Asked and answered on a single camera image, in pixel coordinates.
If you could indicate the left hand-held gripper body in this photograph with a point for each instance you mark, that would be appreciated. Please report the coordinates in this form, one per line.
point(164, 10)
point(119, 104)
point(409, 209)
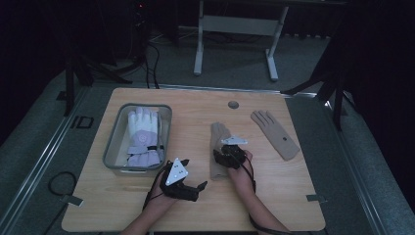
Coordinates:
point(177, 182)

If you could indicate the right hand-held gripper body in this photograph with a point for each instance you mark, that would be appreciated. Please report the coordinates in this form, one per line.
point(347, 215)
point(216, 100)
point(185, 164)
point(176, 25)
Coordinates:
point(233, 153)

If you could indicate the plain tan glove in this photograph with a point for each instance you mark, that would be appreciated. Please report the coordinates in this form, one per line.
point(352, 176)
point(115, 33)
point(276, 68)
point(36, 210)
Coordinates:
point(219, 133)

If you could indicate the purple and white glove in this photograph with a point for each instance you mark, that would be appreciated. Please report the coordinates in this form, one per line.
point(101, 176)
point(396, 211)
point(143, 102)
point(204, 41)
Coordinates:
point(142, 137)

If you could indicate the grey plastic bin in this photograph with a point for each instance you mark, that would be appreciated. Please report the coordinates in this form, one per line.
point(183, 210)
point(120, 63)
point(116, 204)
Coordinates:
point(120, 140)

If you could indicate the person's left hand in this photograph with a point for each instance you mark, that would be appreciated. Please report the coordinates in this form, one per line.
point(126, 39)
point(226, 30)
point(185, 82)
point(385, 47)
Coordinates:
point(161, 196)

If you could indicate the person's right hand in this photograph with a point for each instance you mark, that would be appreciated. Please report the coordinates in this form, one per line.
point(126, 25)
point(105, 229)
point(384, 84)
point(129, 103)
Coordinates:
point(241, 176)

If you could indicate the tan glove with dark button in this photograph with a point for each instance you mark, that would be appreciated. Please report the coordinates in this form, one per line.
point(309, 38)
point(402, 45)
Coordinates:
point(277, 133)

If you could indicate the grey tape strip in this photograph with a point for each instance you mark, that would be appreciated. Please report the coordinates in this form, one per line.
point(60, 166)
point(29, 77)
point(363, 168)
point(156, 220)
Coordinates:
point(315, 197)
point(72, 200)

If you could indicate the black tripod stand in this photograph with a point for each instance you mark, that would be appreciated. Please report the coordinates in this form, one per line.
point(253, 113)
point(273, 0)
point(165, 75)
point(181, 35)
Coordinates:
point(332, 81)
point(83, 70)

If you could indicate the dark computer tower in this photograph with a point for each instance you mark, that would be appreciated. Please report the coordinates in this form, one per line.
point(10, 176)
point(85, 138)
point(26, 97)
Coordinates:
point(140, 29)

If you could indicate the metal floor rail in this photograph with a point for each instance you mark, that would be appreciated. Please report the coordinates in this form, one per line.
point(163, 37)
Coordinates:
point(355, 169)
point(228, 88)
point(36, 173)

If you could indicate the white desk frame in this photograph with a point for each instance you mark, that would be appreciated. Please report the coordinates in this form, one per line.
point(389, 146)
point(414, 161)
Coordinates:
point(239, 24)

